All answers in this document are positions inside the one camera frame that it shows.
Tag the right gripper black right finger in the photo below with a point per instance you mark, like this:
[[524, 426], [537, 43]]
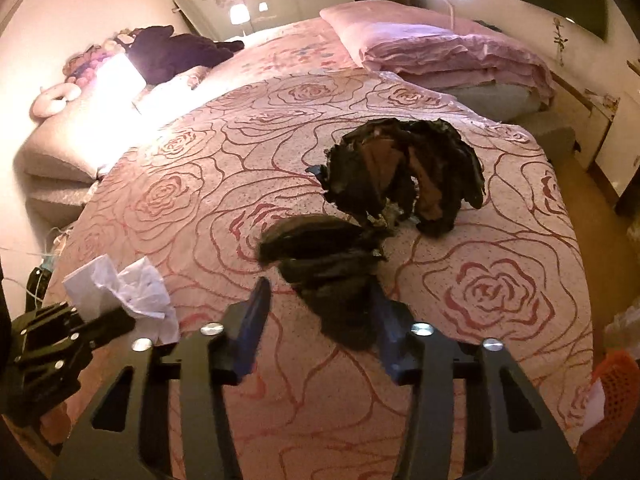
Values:
[[509, 433]]

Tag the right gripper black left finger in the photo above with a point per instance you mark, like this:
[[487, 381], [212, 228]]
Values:
[[124, 433]]

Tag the white tissue paper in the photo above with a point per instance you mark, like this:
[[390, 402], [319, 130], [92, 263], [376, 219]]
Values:
[[97, 288]]

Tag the brown black wrapper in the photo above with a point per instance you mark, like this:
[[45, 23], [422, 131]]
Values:
[[331, 265]]

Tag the large black wrapper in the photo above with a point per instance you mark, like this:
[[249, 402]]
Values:
[[388, 171]]

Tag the red plastic waste basket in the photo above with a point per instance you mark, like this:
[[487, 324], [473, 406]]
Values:
[[612, 400]]

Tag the pink rose pattern bedspread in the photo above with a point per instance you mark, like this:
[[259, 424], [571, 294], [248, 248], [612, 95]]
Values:
[[196, 200]]

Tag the dark purple plush toy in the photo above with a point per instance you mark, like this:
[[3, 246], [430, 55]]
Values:
[[158, 54]]

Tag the low white tv desk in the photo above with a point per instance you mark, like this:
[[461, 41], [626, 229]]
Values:
[[585, 113]]

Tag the white dresser cabinet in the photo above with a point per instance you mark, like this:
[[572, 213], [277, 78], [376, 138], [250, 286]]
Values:
[[618, 157]]

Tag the grey mattress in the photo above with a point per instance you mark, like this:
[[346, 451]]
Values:
[[498, 102]]

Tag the bedside glowing lamp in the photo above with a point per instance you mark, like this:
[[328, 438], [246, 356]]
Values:
[[239, 14]]

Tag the rose in glass vase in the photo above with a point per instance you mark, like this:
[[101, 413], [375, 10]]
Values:
[[559, 40]]

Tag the folded pink quilt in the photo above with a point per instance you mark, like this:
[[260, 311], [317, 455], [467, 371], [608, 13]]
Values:
[[386, 36]]

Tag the pink ring plush toy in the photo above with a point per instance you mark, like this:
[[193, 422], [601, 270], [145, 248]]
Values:
[[53, 100]]

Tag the grey bed frame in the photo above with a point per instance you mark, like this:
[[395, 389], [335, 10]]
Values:
[[553, 133]]

